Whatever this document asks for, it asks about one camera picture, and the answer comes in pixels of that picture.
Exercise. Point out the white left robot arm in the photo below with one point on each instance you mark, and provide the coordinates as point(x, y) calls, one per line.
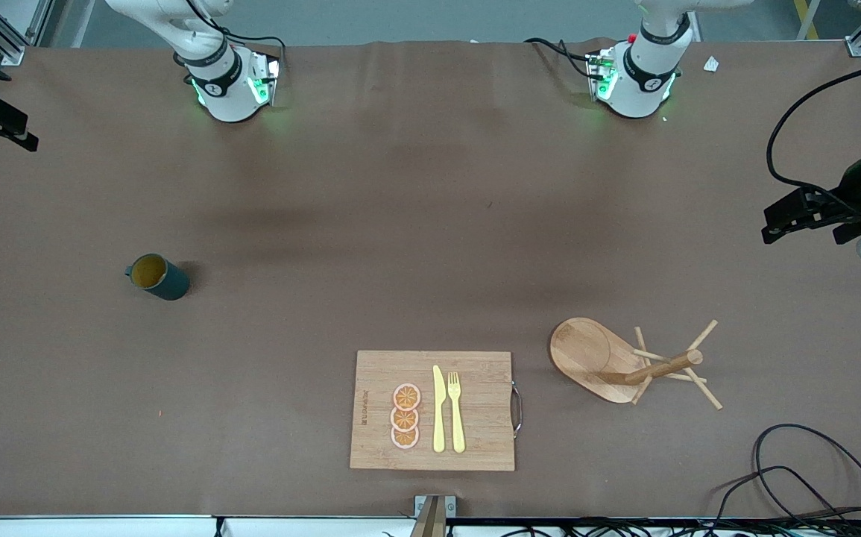
point(642, 74)

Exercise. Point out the yellow plastic knife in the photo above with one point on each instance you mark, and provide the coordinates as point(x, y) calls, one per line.
point(438, 410)

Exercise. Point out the brown table mat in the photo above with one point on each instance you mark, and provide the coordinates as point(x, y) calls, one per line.
point(251, 358)

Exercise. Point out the orange slice toy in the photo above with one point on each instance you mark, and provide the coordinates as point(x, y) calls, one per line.
point(405, 438)
point(404, 419)
point(407, 396)

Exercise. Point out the wooden cutting board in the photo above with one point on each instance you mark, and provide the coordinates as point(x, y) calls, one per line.
point(475, 440)

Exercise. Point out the dark teal ribbed cup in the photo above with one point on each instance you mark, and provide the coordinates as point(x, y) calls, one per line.
point(165, 280)

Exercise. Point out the white paper scrap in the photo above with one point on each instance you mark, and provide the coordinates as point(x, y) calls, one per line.
point(711, 64)

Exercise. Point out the wooden cup rack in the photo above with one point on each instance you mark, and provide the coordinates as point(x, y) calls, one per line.
point(587, 354)

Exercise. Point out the yellow plastic fork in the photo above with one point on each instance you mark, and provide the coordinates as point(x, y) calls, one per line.
point(457, 418)

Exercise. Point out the metal table edge bracket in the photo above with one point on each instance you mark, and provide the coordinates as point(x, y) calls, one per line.
point(434, 511)

